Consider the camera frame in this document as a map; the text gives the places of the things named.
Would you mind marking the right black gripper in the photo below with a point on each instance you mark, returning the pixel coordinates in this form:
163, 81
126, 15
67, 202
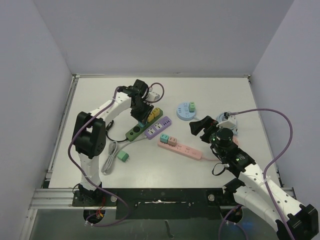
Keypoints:
204, 130

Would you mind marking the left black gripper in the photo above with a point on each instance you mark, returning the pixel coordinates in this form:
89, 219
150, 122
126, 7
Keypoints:
143, 116

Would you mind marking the yellow charger plug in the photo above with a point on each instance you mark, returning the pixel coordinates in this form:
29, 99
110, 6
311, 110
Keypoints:
150, 117
156, 112

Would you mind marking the green charger plug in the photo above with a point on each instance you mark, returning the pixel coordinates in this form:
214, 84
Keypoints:
123, 156
192, 107

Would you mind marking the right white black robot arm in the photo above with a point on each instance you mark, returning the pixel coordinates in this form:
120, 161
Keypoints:
250, 188

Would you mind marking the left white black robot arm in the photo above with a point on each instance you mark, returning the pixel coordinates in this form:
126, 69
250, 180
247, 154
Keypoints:
89, 134

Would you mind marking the green power strip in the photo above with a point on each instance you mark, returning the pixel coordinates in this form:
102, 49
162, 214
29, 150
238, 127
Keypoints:
137, 130

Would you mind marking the blue round power socket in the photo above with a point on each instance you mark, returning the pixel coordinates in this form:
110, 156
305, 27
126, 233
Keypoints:
182, 112

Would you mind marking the purple power strip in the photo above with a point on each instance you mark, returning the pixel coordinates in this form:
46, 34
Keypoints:
157, 128

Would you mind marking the pink power strip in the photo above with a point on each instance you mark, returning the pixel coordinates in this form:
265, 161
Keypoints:
183, 150

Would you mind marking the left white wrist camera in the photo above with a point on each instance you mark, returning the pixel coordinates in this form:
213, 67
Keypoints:
152, 97

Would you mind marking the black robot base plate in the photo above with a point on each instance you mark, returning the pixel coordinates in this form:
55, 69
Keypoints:
159, 203

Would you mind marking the aluminium frame rail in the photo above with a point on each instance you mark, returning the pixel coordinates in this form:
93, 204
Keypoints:
150, 166

